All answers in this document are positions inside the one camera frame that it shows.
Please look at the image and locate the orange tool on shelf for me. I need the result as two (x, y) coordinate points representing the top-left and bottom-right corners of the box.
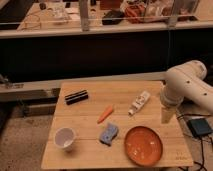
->
(125, 5), (145, 23)

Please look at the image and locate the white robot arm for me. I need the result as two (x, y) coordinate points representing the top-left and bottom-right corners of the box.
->
(160, 60), (213, 124)

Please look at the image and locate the black striped block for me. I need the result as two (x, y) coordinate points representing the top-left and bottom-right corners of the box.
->
(65, 90), (89, 105)

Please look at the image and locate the wooden table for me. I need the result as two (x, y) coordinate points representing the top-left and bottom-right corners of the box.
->
(41, 81), (193, 170)

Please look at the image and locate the orange toy carrot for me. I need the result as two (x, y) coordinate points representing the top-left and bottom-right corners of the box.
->
(97, 106), (114, 124)

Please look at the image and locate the grey metal post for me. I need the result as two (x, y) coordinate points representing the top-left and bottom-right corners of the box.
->
(79, 0), (90, 31)

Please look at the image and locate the black bag on shelf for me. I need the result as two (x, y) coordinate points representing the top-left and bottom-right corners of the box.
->
(102, 10), (124, 25)

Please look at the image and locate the white plastic cup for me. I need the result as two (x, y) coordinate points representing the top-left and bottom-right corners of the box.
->
(54, 127), (76, 151)

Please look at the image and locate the white tube bottle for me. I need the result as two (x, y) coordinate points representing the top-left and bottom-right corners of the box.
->
(128, 91), (150, 116)

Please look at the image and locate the orange ceramic bowl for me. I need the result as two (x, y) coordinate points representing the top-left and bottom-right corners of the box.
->
(124, 126), (163, 166)

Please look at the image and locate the blue sponge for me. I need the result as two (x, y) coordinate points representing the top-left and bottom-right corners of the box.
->
(99, 123), (119, 146)

